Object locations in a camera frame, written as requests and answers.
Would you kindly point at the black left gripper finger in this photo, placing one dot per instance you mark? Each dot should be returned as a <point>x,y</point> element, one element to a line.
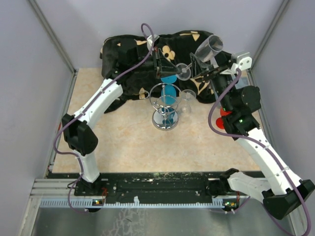
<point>164,64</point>
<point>165,72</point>

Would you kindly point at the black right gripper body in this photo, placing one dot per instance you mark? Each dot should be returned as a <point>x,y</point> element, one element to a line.
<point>214,72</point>

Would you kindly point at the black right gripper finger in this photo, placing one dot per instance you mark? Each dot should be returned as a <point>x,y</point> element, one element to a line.
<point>198,68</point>
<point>223,59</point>

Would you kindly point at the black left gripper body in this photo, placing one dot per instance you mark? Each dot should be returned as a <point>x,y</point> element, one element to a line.
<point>156,59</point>

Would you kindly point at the clear wine glass front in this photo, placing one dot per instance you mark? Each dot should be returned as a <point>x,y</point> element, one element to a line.
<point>211,46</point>

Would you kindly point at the clear wine glass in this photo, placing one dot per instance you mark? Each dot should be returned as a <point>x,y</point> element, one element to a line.
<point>211,46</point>
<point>188,95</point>

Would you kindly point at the red plastic wine glass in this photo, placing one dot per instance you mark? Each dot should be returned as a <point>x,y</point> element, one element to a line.
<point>219,121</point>

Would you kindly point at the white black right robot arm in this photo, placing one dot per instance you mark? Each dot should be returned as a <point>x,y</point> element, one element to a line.
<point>282,191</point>

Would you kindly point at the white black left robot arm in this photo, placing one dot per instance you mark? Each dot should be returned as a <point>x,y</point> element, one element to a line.
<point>78,128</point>

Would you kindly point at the blue plastic wine glass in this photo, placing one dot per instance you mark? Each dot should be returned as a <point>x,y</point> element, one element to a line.
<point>168,93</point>

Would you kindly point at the clear wine glass right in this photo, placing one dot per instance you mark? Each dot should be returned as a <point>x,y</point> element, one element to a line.
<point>188,95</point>

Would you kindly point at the black floral blanket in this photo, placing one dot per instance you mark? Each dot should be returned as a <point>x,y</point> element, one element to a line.
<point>175,47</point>

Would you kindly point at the grey blue cloth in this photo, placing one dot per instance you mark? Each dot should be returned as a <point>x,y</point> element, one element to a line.
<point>242,82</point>

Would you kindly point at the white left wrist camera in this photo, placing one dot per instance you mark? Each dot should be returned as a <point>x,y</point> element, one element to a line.
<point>152,41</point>

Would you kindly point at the chrome wire wine glass rack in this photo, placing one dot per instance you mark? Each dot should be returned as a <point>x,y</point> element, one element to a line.
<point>165,117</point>

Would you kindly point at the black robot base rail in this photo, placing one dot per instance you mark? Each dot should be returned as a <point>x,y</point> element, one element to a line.
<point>167,188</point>

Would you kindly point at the grey slotted cable duct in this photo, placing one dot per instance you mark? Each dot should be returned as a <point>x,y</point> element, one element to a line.
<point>95,203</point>

